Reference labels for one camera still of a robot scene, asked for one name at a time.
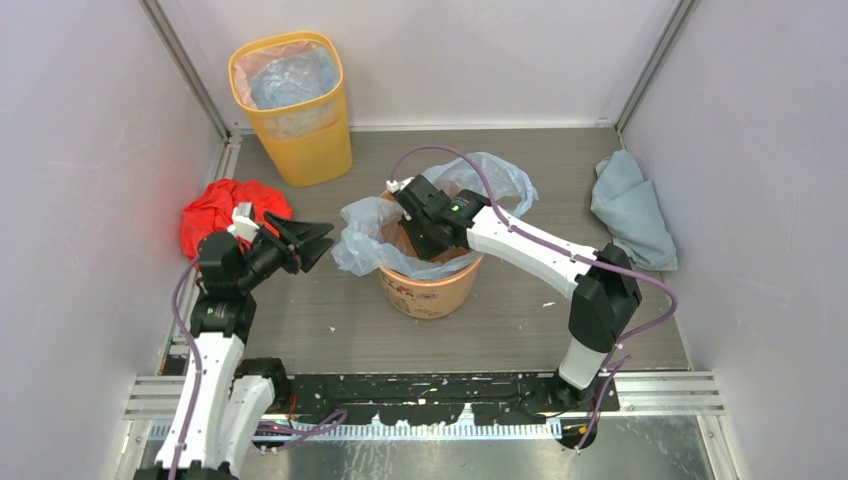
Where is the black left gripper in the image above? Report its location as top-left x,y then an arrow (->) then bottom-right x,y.
235,212 -> 334,291

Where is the light blue trash bag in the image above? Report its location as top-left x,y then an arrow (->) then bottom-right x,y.
331,152 -> 539,281

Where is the orange round trash bin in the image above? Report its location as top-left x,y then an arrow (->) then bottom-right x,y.
378,219 -> 483,320

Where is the yellow mesh trash bin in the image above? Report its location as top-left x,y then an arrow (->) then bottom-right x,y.
228,31 -> 353,187

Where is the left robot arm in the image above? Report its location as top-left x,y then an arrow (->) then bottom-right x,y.
134,204 -> 334,479

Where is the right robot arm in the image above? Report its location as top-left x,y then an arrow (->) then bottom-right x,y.
387,175 -> 642,411

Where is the red crumpled trash bag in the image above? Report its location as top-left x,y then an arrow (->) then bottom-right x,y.
178,179 -> 293,260

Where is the blue bag inside yellow bin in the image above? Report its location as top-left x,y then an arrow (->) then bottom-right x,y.
248,42 -> 341,110

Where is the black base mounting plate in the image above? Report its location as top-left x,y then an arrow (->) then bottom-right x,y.
271,372 -> 620,426

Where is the folded blue bag in corner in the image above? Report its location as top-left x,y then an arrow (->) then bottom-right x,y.
590,149 -> 678,272

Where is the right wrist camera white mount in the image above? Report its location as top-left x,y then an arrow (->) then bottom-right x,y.
385,177 -> 414,195

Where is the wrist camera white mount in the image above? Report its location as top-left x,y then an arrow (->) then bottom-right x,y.
227,202 -> 259,244
385,177 -> 414,195

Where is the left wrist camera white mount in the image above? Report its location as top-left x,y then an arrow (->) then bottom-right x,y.
227,202 -> 259,244

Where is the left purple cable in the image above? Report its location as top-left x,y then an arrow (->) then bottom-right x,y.
165,256 -> 350,480

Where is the slotted white cable duct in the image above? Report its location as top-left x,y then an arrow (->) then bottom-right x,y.
150,414 -> 562,443

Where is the left aluminium frame post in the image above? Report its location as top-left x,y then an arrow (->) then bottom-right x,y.
138,0 -> 231,139

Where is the aluminium frame post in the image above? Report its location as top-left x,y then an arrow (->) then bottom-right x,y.
615,0 -> 700,137
138,0 -> 231,139

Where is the right aluminium frame post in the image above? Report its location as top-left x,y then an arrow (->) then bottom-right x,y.
615,0 -> 700,137

